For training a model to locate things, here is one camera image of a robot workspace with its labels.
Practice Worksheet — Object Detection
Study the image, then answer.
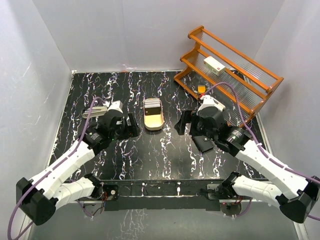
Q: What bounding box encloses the black leather card holder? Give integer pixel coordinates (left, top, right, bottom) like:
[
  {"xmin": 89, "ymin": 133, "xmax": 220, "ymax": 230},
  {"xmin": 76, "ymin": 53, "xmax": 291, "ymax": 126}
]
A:
[{"xmin": 192, "ymin": 136, "xmax": 214, "ymax": 154}]

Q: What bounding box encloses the beige oval card tray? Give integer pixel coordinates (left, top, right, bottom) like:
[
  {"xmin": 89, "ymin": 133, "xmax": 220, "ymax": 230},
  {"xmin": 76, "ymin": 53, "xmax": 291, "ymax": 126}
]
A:
[{"xmin": 143, "ymin": 100, "xmax": 164, "ymax": 131}]

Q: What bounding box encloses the stack of credit cards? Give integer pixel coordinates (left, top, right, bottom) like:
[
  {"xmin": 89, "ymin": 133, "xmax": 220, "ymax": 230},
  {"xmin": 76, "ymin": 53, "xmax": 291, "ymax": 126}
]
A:
[{"xmin": 144, "ymin": 98, "xmax": 162, "ymax": 116}]

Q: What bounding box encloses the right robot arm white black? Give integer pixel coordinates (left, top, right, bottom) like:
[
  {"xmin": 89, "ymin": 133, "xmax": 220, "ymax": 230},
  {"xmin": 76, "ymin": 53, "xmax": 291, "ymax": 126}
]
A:
[{"xmin": 174, "ymin": 106, "xmax": 320, "ymax": 224}]

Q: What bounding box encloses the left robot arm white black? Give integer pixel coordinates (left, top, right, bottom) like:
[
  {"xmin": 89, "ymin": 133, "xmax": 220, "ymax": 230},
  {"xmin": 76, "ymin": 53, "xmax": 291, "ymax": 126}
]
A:
[{"xmin": 16, "ymin": 109, "xmax": 141, "ymax": 226}]

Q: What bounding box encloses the beige grey stapler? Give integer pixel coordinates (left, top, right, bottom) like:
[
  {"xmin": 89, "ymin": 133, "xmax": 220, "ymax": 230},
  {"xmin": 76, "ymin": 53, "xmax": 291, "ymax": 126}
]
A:
[{"xmin": 82, "ymin": 106, "xmax": 108, "ymax": 119}]

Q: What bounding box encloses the orange small container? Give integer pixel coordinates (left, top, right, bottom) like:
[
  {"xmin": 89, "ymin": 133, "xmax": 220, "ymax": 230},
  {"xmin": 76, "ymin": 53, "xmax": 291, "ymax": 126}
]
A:
[{"xmin": 197, "ymin": 85, "xmax": 206, "ymax": 95}]

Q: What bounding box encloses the orange wooden shelf rack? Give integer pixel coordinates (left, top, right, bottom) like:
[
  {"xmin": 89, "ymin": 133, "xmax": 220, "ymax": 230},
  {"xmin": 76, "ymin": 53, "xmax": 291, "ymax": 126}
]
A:
[{"xmin": 174, "ymin": 25, "xmax": 284, "ymax": 126}]

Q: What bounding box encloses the white red small box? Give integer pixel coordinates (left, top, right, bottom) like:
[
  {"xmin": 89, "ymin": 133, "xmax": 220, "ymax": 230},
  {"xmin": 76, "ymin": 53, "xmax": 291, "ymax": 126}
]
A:
[{"xmin": 203, "ymin": 56, "xmax": 226, "ymax": 76}]

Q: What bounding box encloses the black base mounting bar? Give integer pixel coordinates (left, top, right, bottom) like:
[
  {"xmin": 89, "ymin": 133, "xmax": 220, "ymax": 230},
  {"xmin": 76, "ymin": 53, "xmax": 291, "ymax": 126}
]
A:
[{"xmin": 79, "ymin": 178, "xmax": 253, "ymax": 212}]

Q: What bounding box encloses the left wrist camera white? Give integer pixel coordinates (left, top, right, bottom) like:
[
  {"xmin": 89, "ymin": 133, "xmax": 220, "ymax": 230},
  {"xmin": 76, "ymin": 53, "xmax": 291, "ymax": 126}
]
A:
[{"xmin": 108, "ymin": 100, "xmax": 123, "ymax": 114}]

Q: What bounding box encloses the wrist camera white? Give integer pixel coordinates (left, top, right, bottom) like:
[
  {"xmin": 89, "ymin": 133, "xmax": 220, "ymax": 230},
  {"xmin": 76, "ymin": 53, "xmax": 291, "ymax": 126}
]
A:
[
  {"xmin": 197, "ymin": 95, "xmax": 226, "ymax": 112},
  {"xmin": 108, "ymin": 100, "xmax": 123, "ymax": 114}
]

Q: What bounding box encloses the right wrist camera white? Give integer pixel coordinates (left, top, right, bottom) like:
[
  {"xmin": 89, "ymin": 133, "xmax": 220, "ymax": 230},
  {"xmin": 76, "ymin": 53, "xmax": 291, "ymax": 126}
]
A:
[{"xmin": 197, "ymin": 95, "xmax": 226, "ymax": 112}]

